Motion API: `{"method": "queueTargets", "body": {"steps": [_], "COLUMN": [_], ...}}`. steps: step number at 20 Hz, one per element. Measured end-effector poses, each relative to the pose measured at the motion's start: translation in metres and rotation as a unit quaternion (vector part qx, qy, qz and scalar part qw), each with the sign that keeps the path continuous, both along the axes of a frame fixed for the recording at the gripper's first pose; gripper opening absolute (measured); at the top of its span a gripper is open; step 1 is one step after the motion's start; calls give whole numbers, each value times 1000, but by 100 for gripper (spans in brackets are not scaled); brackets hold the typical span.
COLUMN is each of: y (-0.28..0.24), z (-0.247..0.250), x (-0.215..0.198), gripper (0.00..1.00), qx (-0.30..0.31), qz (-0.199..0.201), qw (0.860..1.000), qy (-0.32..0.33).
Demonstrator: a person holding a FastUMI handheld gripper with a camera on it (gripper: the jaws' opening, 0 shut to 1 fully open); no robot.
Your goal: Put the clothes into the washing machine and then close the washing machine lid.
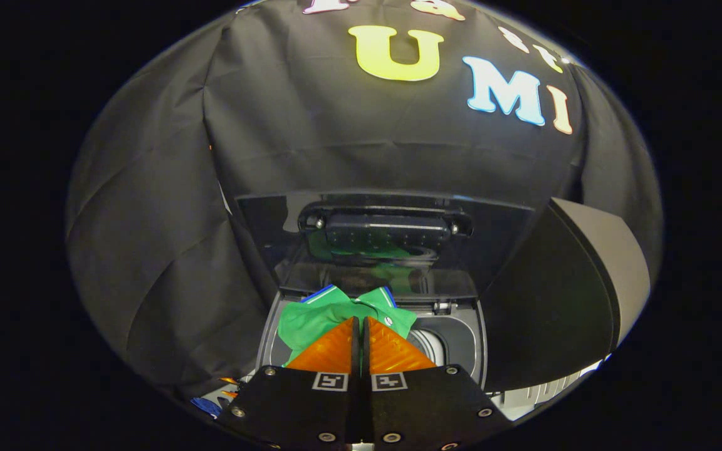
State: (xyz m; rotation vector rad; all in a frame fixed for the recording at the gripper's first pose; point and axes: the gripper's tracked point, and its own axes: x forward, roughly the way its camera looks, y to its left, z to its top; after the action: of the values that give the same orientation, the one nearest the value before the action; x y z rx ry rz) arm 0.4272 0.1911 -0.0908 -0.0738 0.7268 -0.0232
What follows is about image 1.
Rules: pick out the dark glass washing machine lid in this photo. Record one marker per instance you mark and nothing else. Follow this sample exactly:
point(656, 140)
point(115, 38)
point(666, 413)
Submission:
point(261, 238)

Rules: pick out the blue foam piece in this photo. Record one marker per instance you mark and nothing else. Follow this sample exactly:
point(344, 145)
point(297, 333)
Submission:
point(207, 406)

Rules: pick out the grey cabinet with beige door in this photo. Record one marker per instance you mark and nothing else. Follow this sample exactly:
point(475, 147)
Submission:
point(612, 263)

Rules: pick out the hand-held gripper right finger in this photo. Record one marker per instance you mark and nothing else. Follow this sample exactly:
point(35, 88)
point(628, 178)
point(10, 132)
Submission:
point(423, 407)

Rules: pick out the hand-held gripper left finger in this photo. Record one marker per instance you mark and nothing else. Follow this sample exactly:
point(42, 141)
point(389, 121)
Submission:
point(311, 407)

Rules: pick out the black backdrop cloth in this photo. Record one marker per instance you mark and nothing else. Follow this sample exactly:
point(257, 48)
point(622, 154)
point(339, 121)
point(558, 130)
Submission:
point(148, 219)

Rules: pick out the green polo shirt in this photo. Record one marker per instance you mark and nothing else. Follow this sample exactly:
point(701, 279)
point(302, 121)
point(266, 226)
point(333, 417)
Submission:
point(311, 326)

